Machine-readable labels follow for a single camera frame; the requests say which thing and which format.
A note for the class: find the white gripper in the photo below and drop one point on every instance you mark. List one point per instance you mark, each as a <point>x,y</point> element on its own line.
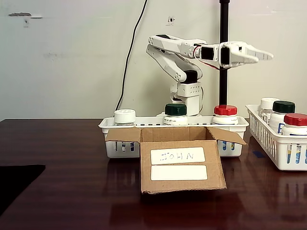
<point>240,55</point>

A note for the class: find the green cap white bottle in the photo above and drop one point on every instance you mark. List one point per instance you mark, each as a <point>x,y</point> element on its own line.
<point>175,109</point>
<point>283,106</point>

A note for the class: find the red cap white bottle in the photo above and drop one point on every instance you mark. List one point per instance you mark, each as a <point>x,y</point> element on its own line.
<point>225,110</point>
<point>295,119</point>

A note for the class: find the labelled cardboard box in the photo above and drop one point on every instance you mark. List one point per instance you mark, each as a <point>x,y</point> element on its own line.
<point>182,187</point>

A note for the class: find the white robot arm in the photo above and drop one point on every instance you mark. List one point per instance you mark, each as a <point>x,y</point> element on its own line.
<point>168,60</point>

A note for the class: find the white cap clear bottle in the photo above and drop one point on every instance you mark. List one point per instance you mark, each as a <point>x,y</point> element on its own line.
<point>267,103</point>
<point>124,116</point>

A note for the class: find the black vertical pole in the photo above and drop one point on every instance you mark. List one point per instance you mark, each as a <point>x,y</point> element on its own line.
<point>224,24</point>

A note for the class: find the blue tape strip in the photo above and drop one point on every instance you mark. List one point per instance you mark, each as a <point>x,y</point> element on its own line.
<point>258,154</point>

